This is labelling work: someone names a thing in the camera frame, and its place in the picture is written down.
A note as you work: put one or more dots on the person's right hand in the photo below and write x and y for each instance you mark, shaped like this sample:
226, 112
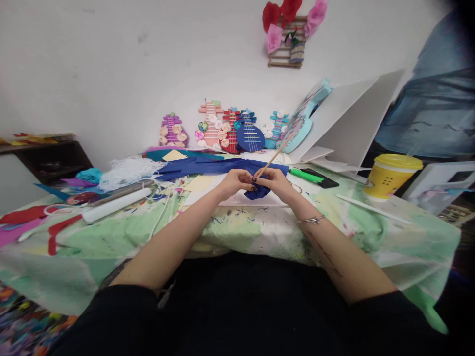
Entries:
281, 183

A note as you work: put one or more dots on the person's left hand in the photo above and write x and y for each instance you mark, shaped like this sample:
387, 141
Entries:
233, 182

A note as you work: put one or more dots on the person's right fingers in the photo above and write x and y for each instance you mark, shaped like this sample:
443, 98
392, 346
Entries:
269, 178

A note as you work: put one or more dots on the person's left fingers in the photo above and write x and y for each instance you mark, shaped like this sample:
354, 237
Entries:
248, 188

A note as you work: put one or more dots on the person's left thumb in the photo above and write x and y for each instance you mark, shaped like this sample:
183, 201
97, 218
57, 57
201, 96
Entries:
248, 175

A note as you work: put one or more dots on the thin wooden stick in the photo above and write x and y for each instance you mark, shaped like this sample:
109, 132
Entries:
272, 159

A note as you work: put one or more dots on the dark blue paper lute craft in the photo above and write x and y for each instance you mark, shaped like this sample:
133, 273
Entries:
250, 135

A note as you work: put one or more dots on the red paper lute craft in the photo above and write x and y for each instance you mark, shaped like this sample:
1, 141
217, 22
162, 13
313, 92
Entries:
231, 135

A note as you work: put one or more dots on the green and white tablecloth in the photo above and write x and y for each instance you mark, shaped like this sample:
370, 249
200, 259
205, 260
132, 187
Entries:
259, 233

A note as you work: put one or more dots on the pale yellow paper sheet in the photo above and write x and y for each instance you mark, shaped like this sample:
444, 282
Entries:
198, 182

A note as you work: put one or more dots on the small teal paper lute craft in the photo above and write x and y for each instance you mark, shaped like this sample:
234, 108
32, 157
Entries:
276, 128

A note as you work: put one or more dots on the black phone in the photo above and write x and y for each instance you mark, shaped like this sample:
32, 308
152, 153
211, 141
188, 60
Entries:
324, 180

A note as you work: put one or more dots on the large light blue lute craft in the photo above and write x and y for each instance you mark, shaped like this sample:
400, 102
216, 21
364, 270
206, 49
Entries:
302, 129

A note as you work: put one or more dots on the pink paper lute craft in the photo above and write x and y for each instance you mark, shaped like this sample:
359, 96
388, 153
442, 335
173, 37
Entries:
210, 128

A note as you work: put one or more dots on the yellow paper square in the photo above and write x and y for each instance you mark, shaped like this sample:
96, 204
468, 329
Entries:
174, 155

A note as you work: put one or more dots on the purple paper lute craft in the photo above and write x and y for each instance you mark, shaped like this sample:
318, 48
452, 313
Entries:
173, 131

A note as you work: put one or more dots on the white foam boards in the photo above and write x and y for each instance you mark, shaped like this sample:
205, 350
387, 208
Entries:
352, 118

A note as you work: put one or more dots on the thin white stick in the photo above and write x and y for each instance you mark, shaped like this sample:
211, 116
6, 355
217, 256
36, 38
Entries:
373, 209

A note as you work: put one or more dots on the bundle of white thread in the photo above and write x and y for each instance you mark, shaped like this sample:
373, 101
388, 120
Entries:
128, 172

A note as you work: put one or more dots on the yellow cup with lid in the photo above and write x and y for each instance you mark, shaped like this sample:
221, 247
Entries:
389, 178

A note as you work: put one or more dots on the person's body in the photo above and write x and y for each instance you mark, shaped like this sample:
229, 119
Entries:
252, 311

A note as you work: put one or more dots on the grey rod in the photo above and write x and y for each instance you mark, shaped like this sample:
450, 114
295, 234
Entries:
122, 193

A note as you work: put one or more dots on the white paper roll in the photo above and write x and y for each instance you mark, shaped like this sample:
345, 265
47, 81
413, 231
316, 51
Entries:
115, 205

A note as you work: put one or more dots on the teal crepe paper ball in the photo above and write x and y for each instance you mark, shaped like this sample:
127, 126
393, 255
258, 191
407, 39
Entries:
89, 175

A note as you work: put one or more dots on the purple crepe paper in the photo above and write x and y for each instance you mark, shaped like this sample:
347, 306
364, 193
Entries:
79, 182

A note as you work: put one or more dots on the white box with window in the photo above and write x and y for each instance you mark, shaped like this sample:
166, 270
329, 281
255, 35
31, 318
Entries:
438, 185

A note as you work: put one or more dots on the blue water jug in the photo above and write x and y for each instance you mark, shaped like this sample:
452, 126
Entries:
434, 92

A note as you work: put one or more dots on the dark wooden shelf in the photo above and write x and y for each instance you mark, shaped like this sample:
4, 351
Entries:
48, 159

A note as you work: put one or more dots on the red paper pieces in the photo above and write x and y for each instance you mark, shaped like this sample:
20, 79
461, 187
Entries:
33, 217

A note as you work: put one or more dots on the magenta paper sheet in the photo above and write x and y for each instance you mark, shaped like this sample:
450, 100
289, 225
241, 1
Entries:
7, 237

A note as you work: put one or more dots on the pile of colourful paper scraps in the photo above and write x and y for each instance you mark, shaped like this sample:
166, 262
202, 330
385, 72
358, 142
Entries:
26, 326

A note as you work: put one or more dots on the wall rack with paper flowers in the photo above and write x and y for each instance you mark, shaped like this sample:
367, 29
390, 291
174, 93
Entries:
291, 33

